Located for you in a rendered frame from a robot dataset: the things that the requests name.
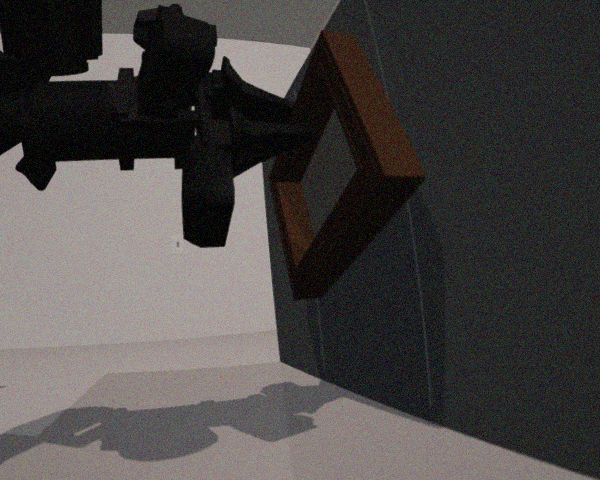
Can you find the dark grey flat panel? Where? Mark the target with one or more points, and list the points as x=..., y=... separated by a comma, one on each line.
x=477, y=306

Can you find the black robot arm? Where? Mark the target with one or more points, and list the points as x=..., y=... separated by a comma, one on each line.
x=58, y=121

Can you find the brown wooden picture frame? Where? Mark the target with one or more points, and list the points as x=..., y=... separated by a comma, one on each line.
x=335, y=193

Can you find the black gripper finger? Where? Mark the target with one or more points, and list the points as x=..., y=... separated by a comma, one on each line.
x=253, y=142
x=254, y=103

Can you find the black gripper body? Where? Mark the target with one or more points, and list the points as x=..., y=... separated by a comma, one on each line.
x=208, y=193

